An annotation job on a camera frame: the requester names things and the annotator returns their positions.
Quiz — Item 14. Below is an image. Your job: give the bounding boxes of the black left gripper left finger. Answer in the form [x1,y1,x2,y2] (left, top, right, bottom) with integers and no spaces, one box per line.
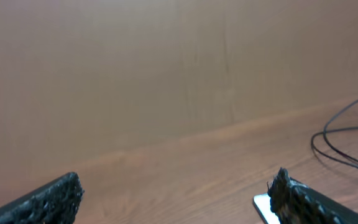
[0,172,84,224]

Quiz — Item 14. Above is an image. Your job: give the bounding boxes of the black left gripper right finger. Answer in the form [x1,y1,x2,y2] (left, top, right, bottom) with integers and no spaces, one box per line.
[267,168,358,224]

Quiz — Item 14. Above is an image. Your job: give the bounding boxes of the black USB charging cable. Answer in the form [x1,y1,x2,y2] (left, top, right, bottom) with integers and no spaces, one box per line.
[310,90,358,177]

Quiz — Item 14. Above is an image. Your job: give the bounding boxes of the Samsung Galaxy smartphone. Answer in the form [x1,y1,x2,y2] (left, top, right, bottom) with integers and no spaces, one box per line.
[253,194,280,224]

